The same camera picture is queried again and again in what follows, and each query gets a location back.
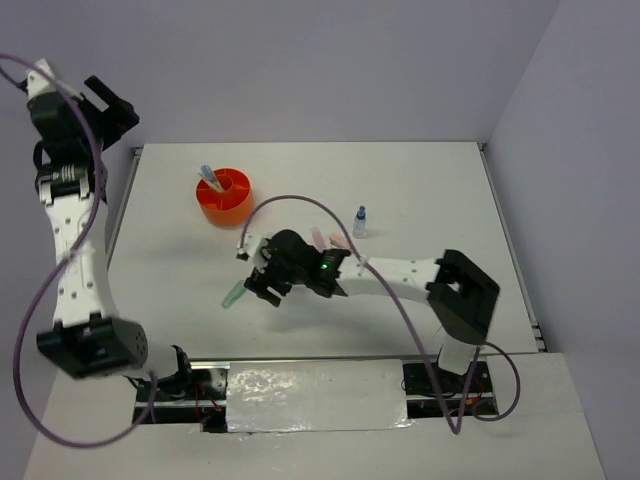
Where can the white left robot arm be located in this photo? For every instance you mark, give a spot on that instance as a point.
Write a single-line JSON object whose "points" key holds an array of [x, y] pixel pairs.
{"points": [[88, 337]]}

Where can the green transparent cap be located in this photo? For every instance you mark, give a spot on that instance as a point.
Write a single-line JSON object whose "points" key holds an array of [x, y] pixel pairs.
{"points": [[234, 295]]}

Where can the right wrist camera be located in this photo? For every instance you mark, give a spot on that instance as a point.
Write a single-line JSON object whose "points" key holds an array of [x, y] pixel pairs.
{"points": [[250, 248]]}

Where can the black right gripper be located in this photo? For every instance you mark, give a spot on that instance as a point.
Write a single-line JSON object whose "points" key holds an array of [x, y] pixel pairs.
{"points": [[261, 281]]}

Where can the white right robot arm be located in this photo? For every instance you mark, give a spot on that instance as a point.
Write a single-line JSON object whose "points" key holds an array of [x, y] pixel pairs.
{"points": [[461, 295]]}

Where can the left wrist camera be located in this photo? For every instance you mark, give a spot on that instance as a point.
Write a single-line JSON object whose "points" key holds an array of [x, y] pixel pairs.
{"points": [[41, 80]]}

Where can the pink eraser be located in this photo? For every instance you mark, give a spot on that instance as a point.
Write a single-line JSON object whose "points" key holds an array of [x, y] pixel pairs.
{"points": [[338, 241]]}

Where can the purple pink highlighter marker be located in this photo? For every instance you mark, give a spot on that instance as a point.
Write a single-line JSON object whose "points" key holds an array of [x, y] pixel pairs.
{"points": [[318, 239]]}

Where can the silver tape panel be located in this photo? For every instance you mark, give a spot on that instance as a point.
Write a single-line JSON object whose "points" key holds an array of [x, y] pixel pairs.
{"points": [[316, 396]]}

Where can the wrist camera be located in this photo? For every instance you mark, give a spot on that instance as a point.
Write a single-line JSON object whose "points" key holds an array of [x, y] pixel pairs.
{"points": [[250, 248], [41, 80]]}

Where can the small glue bottle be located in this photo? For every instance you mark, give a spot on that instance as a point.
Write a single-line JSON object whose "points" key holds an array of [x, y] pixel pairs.
{"points": [[359, 223]]}

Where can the orange round pen holder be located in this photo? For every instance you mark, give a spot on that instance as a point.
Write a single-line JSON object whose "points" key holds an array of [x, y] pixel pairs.
{"points": [[233, 205]]}

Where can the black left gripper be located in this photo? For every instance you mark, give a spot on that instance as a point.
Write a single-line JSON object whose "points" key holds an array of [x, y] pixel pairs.
{"points": [[120, 118]]}

